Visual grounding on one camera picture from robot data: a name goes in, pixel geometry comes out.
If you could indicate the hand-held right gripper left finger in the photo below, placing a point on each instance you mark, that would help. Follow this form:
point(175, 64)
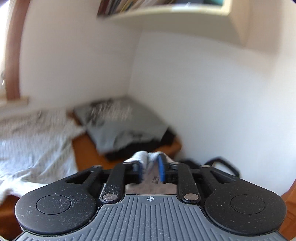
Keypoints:
point(138, 172)

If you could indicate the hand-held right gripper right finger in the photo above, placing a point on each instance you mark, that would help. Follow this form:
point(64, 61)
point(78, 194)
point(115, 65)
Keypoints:
point(161, 169)

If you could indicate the white checker-patterned garment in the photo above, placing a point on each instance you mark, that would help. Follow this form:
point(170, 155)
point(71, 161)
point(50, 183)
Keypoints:
point(34, 148)

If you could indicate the black folded garment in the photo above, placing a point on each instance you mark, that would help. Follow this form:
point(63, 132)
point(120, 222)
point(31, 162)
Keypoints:
point(166, 141)

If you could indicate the grey printed sweatshirt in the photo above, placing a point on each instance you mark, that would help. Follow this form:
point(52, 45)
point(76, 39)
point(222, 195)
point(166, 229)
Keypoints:
point(122, 125)

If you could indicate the black bag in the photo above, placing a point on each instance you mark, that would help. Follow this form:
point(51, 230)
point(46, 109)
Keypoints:
point(222, 164)

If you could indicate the beige window sill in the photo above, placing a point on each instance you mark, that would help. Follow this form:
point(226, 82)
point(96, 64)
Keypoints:
point(13, 102)

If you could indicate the white window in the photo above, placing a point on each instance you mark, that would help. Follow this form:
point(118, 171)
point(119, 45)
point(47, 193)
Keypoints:
point(3, 34)

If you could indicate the cream wall shelf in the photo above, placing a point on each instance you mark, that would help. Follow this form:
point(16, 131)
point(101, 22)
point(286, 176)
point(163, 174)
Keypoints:
point(185, 16)

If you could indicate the wooden window frame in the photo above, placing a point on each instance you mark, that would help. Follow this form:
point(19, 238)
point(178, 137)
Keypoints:
point(15, 58)

